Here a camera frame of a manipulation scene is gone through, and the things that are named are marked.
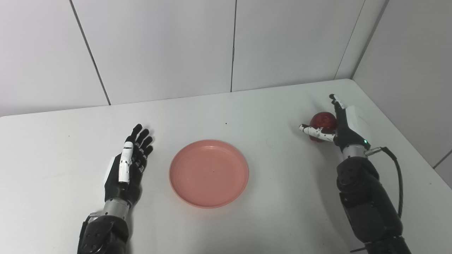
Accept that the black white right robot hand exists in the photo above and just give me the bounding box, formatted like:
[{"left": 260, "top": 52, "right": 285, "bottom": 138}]
[{"left": 299, "top": 93, "right": 371, "bottom": 149}]

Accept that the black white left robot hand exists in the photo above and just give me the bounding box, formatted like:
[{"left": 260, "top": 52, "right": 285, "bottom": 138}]
[{"left": 103, "top": 123, "right": 155, "bottom": 207}]

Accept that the red apple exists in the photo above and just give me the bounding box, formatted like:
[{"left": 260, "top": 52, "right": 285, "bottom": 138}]
[{"left": 309, "top": 111, "right": 338, "bottom": 143}]

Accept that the pink round plate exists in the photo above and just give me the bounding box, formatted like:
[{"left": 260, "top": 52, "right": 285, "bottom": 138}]
[{"left": 169, "top": 140, "right": 250, "bottom": 209}]

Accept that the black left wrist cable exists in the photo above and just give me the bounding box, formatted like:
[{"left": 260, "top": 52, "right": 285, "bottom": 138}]
[{"left": 78, "top": 212, "right": 103, "bottom": 253}]

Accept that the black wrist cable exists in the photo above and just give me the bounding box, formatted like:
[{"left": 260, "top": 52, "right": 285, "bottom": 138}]
[
  {"left": 365, "top": 146, "right": 404, "bottom": 219},
  {"left": 78, "top": 212, "right": 103, "bottom": 253}
]

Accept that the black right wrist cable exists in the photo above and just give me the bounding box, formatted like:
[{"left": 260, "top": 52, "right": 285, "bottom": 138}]
[{"left": 365, "top": 146, "right": 404, "bottom": 219}]

